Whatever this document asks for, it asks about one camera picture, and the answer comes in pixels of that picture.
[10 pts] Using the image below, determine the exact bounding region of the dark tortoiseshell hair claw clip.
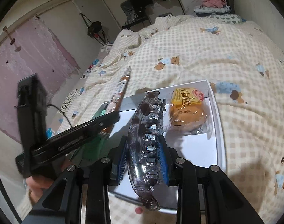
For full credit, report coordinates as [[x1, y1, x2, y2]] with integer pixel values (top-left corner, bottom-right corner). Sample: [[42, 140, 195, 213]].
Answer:
[[126, 91, 165, 211]]

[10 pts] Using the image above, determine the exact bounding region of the green tube black cap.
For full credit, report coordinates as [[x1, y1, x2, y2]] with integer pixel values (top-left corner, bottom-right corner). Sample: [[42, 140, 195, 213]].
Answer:
[[81, 105, 110, 161]]

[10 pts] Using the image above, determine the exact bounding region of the white shallow cardboard box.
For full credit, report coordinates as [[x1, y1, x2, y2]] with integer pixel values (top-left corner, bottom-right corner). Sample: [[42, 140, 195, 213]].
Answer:
[[81, 79, 227, 215]]

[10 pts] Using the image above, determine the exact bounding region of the packaged bread bun yellow label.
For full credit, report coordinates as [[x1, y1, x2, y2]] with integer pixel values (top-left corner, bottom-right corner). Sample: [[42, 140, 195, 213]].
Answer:
[[163, 87, 210, 135]]

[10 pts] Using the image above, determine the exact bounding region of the brown cartoon snack bar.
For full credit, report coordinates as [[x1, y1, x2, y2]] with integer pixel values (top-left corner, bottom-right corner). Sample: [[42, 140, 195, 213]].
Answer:
[[105, 67, 131, 115]]

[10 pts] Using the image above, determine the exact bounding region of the person's left hand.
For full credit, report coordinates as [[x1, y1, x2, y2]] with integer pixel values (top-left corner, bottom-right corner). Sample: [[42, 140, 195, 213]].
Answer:
[[26, 175, 54, 205]]

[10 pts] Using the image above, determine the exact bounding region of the pink lace curtain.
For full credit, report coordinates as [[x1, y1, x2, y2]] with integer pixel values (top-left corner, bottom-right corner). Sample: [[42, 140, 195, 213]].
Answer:
[[0, 18, 79, 141]]

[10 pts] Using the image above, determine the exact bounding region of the cream checkered bear duvet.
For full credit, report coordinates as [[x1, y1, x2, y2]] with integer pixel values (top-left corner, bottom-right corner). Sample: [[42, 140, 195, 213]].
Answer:
[[48, 15, 284, 223]]

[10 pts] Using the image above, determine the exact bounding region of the black chair with clothes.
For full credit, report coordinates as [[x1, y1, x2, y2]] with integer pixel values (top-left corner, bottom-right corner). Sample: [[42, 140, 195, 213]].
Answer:
[[120, 0, 153, 29]]

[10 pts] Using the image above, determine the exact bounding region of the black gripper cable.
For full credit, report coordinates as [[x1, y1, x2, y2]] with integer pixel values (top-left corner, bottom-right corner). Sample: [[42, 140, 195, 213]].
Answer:
[[46, 103, 74, 127]]

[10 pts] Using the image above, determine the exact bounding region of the black bag on wall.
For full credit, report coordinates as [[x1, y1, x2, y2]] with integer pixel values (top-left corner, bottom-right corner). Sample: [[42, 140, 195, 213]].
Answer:
[[80, 13, 109, 46]]

